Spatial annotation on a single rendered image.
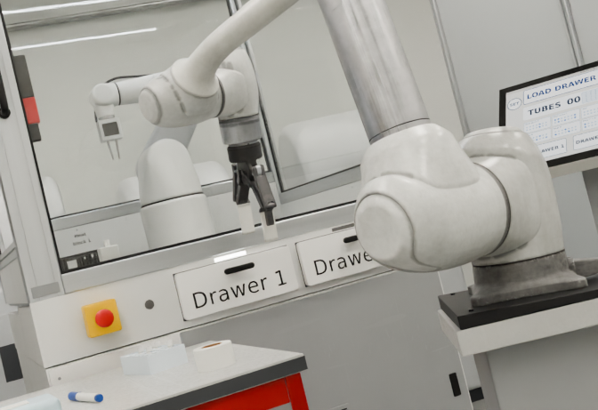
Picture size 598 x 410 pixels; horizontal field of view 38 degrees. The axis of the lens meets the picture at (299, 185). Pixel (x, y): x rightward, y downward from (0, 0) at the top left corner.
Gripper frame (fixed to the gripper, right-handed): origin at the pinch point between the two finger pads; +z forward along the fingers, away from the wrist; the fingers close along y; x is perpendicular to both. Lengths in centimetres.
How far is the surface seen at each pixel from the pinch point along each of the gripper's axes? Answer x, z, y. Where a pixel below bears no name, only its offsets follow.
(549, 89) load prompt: -89, -17, 3
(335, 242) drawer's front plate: -24.1, 9.9, 12.1
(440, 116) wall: -256, 19, 308
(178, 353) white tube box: 27.3, 16.1, -16.7
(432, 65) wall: -259, -15, 315
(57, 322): 45.0, 11.4, 14.3
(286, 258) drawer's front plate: -10.2, 10.5, 12.1
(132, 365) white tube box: 35.6, 17.6, -11.2
